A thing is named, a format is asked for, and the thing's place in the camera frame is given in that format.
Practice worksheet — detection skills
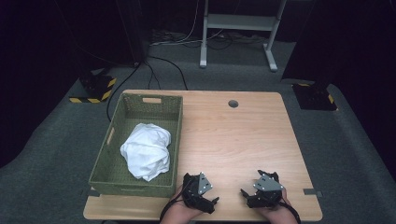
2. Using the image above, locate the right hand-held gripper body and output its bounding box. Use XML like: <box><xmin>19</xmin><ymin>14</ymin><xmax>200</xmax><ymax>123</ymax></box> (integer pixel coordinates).
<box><xmin>246</xmin><ymin>173</ymin><xmax>285</xmax><ymax>209</ymax></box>

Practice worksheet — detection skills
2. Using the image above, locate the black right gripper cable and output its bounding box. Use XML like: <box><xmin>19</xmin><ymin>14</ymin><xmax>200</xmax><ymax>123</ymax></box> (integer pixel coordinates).
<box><xmin>277</xmin><ymin>199</ymin><xmax>303</xmax><ymax>224</ymax></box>

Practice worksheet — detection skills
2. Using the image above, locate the grey metal stand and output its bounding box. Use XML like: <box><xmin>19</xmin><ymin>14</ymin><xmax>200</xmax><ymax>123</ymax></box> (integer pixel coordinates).
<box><xmin>199</xmin><ymin>0</ymin><xmax>288</xmax><ymax>73</ymax></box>

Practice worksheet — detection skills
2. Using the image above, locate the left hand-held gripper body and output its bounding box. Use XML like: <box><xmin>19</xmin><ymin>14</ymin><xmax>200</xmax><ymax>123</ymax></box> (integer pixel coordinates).
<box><xmin>181</xmin><ymin>172</ymin><xmax>216</xmax><ymax>213</ymax></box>

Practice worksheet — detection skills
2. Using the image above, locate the person's left hand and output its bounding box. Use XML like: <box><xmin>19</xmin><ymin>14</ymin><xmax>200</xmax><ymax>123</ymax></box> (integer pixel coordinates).
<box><xmin>160</xmin><ymin>185</ymin><xmax>204</xmax><ymax>224</ymax></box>

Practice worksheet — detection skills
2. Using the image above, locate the tangle of floor cables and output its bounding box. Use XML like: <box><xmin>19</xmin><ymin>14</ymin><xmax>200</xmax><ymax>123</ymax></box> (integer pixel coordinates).
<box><xmin>150</xmin><ymin>28</ymin><xmax>269</xmax><ymax>51</ymax></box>

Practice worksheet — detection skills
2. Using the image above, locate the grey tape strip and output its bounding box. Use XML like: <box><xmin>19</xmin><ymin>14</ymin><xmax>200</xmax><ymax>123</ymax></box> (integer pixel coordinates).
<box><xmin>303</xmin><ymin>188</ymin><xmax>324</xmax><ymax>199</ymax></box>

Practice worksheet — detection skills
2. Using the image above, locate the black upright post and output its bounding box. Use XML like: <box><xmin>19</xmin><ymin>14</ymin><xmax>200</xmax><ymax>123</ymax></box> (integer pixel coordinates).
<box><xmin>115</xmin><ymin>0</ymin><xmax>148</xmax><ymax>67</ymax></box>

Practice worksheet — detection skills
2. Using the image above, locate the green woven basket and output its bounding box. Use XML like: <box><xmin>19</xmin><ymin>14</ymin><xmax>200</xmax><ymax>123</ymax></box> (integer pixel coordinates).
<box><xmin>88</xmin><ymin>92</ymin><xmax>184</xmax><ymax>199</ymax></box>

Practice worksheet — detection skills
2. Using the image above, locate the long black floor cable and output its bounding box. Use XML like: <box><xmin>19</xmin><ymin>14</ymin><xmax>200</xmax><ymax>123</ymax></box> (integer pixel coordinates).
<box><xmin>106</xmin><ymin>62</ymin><xmax>143</xmax><ymax>122</ymax></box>

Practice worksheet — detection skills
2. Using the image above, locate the short black floor cable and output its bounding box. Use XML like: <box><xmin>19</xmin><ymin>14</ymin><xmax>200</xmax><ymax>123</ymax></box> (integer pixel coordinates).
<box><xmin>143</xmin><ymin>60</ymin><xmax>162</xmax><ymax>91</ymax></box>

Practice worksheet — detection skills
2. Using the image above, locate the person's right hand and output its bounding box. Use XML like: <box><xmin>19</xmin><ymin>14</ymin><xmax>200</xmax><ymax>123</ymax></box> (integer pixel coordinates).
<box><xmin>257</xmin><ymin>189</ymin><xmax>299</xmax><ymax>224</ymax></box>

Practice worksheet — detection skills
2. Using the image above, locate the black yellow striped base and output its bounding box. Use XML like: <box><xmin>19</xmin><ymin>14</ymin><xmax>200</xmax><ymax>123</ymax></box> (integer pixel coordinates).
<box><xmin>68</xmin><ymin>73</ymin><xmax>118</xmax><ymax>105</ymax></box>
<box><xmin>291</xmin><ymin>81</ymin><xmax>339</xmax><ymax>112</ymax></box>

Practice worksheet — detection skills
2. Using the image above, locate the curved black floor cable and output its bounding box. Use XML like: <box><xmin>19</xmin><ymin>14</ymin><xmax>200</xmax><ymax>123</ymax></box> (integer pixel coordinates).
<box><xmin>147</xmin><ymin>55</ymin><xmax>190</xmax><ymax>91</ymax></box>

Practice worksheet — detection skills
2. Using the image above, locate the white cloth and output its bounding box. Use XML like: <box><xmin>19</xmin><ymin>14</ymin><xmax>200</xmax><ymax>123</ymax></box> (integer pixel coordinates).
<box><xmin>120</xmin><ymin>122</ymin><xmax>173</xmax><ymax>183</ymax></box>

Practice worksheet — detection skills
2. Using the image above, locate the white cable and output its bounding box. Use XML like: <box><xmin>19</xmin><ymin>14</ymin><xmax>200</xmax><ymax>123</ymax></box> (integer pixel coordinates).
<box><xmin>148</xmin><ymin>0</ymin><xmax>226</xmax><ymax>48</ymax></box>

